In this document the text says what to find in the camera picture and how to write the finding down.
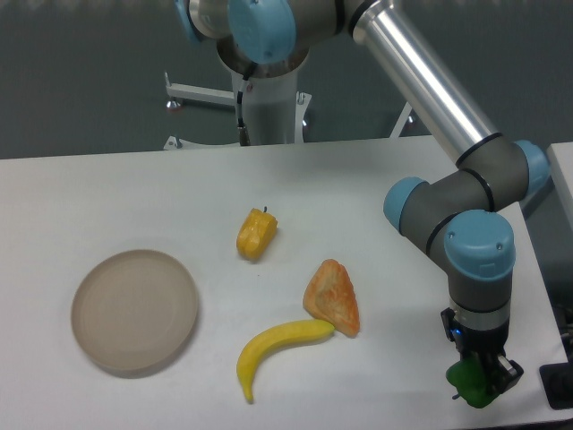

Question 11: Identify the black device at table edge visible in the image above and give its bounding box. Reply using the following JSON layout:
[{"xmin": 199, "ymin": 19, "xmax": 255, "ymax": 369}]
[{"xmin": 539, "ymin": 363, "xmax": 572, "ymax": 410}]

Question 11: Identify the yellow toy banana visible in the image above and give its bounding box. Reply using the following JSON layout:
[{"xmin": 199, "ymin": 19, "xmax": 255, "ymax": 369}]
[{"xmin": 235, "ymin": 319, "xmax": 335, "ymax": 404}]

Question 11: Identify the green toy pepper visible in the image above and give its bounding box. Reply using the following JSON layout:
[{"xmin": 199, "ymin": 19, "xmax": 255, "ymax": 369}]
[{"xmin": 446, "ymin": 357, "xmax": 498, "ymax": 409}]

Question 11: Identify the black cable on pedestal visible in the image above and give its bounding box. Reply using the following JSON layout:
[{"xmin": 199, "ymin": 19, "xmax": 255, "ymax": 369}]
[{"xmin": 235, "ymin": 62, "xmax": 259, "ymax": 147}]

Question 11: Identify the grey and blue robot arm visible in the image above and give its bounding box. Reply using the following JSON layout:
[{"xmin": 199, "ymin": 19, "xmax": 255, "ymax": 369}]
[{"xmin": 175, "ymin": 1, "xmax": 550, "ymax": 397}]

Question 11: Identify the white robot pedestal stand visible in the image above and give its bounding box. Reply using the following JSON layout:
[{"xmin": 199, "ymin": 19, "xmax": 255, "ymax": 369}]
[{"xmin": 165, "ymin": 37, "xmax": 428, "ymax": 149}]

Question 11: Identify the yellow toy pepper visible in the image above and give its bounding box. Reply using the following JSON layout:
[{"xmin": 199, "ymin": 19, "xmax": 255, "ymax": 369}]
[{"xmin": 235, "ymin": 208, "xmax": 278, "ymax": 262}]

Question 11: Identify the white side table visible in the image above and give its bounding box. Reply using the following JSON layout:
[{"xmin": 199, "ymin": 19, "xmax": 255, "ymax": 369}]
[{"xmin": 521, "ymin": 142, "xmax": 572, "ymax": 227}]

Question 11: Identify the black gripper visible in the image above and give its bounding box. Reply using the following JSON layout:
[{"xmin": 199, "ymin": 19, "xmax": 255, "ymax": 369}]
[{"xmin": 440, "ymin": 308, "xmax": 524, "ymax": 395}]

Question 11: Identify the beige round plate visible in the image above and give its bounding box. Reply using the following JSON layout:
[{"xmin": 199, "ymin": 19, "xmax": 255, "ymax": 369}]
[{"xmin": 71, "ymin": 249, "xmax": 200, "ymax": 378}]

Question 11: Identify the orange toy bread slice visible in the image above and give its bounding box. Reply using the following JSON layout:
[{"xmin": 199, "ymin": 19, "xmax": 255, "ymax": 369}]
[{"xmin": 303, "ymin": 259, "xmax": 361, "ymax": 338}]

